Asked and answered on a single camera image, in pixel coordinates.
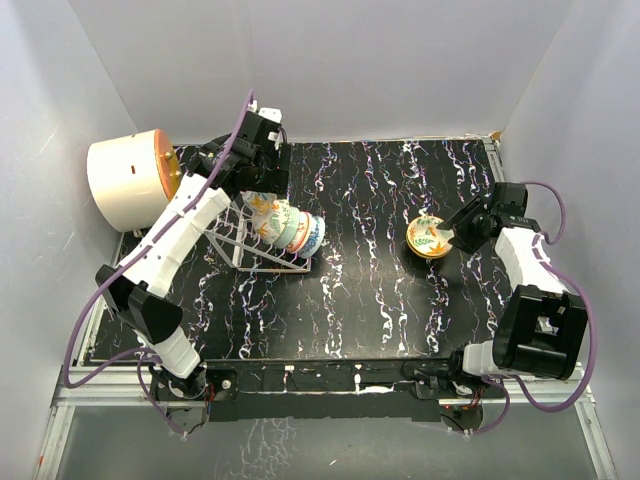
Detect red flower striped bowl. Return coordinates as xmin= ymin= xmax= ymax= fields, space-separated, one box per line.
xmin=286 ymin=211 xmax=312 ymax=254

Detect white wire dish rack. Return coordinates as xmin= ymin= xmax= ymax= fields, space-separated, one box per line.
xmin=205 ymin=194 xmax=311 ymax=274

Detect white cylinder with orange lid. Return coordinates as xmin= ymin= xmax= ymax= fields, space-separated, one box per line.
xmin=87 ymin=129 xmax=181 ymax=233

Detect yellow sun pattern bowl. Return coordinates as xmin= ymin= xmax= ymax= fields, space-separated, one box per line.
xmin=408 ymin=243 xmax=452 ymax=260

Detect orange leaf pattern bowl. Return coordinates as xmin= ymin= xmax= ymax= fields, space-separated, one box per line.
xmin=406 ymin=215 xmax=452 ymax=252

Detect green sprig pattern bowl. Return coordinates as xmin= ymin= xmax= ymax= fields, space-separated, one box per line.
xmin=252 ymin=199 xmax=291 ymax=244

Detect blue rose pattern bowl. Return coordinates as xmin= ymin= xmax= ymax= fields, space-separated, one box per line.
xmin=297 ymin=216 xmax=326 ymax=259

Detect aluminium frame rail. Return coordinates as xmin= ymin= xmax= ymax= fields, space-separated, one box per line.
xmin=36 ymin=366 xmax=618 ymax=479

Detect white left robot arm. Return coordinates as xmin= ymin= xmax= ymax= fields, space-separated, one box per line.
xmin=96 ymin=103 xmax=290 ymax=399

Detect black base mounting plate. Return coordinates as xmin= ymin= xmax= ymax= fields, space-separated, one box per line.
xmin=149 ymin=357 xmax=505 ymax=422

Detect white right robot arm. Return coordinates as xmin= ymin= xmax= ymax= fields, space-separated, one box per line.
xmin=437 ymin=182 xmax=588 ymax=397

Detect light green checkered bowl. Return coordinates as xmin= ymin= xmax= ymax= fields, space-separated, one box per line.
xmin=274 ymin=206 xmax=300 ymax=249

